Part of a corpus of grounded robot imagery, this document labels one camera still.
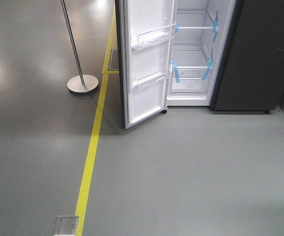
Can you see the middle clear door bin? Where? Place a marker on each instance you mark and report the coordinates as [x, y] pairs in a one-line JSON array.
[[144, 40]]

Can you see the lower clear door bin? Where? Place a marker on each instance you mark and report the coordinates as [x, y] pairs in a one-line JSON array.
[[139, 83]]

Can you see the open fridge door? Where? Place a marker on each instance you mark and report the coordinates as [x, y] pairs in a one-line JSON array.
[[141, 16]]

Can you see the clear door bin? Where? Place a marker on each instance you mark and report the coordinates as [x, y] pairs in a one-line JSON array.
[[144, 40], [139, 83]]

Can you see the dark grey fridge body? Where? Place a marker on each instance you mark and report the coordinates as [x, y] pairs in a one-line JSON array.
[[251, 74]]

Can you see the metal stanchion post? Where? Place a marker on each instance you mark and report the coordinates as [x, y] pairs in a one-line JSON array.
[[82, 83]]

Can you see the clear crisper drawer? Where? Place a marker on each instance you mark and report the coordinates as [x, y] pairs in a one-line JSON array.
[[191, 72]]

